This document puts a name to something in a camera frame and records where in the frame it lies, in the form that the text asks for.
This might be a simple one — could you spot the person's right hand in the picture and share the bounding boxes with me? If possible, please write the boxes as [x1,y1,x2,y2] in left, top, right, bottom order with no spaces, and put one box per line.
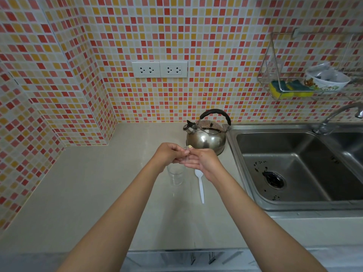
[174,148,222,183]

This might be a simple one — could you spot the person's left hand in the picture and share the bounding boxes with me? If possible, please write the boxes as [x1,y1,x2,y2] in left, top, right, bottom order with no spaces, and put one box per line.
[152,142,191,173]

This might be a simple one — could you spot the person's left forearm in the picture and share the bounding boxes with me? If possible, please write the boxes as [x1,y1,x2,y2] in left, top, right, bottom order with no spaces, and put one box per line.
[56,159,168,272]

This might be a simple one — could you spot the person's right forearm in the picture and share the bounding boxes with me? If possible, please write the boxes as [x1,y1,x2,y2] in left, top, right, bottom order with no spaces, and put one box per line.
[203,166,329,272]

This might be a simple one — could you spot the clear drinking glass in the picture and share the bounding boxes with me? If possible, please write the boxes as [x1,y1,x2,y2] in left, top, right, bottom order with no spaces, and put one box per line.
[167,162,185,187]

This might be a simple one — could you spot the white plastic spoon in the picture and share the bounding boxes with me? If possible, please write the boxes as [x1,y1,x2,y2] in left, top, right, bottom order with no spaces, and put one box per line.
[195,169,205,204]

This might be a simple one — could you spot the black sink drain strainer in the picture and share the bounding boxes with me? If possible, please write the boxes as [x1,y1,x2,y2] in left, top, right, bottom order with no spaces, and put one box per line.
[262,171,286,190]

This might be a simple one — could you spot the stainless steel double sink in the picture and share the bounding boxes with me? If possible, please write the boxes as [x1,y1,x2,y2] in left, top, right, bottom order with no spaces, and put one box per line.
[226,123,363,212]

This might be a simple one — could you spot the yellow green dish sponge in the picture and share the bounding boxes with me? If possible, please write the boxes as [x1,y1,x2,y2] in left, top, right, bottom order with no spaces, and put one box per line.
[285,79,314,97]
[269,80,287,99]

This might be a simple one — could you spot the chrome sink faucet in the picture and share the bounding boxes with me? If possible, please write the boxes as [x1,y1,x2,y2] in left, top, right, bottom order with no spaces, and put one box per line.
[312,102,363,136]

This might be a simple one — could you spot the white cartoon print bowl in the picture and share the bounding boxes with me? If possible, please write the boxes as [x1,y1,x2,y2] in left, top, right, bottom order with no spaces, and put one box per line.
[304,66,351,91]

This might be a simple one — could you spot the white packets in bowl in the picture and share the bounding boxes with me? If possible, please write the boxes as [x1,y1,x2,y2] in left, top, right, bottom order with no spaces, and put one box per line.
[307,62,341,81]

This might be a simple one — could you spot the steel whistling kettle black handle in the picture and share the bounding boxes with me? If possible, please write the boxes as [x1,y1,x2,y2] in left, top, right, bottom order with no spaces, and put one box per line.
[183,109,232,156]

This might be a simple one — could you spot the white double wall outlet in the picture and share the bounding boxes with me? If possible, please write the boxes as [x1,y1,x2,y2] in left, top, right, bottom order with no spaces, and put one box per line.
[160,61,188,78]
[132,61,161,79]

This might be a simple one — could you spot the chrome wire wall rack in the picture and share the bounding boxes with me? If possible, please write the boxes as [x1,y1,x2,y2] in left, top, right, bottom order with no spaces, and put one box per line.
[257,28,363,101]

